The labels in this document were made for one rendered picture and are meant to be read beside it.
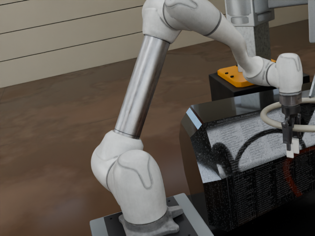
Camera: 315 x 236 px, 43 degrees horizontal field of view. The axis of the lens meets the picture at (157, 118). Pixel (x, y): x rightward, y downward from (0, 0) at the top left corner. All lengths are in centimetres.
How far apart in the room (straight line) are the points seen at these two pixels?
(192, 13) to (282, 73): 53
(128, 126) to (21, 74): 687
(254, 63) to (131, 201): 81
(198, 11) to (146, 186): 59
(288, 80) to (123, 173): 79
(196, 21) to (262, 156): 109
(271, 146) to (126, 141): 105
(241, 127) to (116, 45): 620
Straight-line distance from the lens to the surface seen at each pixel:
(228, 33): 145
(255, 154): 224
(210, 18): 137
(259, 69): 176
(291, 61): 169
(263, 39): 321
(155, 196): 132
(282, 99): 174
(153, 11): 147
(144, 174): 129
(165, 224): 140
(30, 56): 819
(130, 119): 146
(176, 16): 135
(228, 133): 225
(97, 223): 160
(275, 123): 184
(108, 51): 827
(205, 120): 229
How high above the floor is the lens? 167
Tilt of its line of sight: 20 degrees down
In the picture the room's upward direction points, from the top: 10 degrees counter-clockwise
